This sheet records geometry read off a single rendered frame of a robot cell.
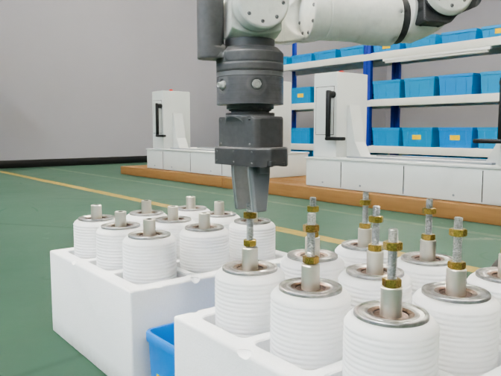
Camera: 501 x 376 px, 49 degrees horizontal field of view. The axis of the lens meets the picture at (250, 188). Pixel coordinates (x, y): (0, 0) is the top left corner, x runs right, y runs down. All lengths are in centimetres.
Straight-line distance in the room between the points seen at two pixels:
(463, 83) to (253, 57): 532
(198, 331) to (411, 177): 244
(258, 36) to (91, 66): 661
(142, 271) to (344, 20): 53
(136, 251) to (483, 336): 57
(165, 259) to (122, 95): 651
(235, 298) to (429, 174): 237
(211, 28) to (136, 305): 46
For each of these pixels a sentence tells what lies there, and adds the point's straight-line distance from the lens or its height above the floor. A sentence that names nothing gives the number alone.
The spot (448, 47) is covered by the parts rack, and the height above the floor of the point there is 127.
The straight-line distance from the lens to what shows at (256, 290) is 71.
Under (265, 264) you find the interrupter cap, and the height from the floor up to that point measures 25.
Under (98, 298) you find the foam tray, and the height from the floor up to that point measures 14.
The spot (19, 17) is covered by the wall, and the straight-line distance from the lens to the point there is 706.
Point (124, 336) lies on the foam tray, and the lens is 96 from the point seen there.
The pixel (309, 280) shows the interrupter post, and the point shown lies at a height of 26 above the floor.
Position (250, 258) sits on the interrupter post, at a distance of 74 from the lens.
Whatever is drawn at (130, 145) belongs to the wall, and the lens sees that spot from 746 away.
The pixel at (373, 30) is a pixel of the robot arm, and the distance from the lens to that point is 77.
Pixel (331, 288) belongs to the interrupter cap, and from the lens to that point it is 66.
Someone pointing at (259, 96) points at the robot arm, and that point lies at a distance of 69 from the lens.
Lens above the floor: 44
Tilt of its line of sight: 6 degrees down
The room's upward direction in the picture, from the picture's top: straight up
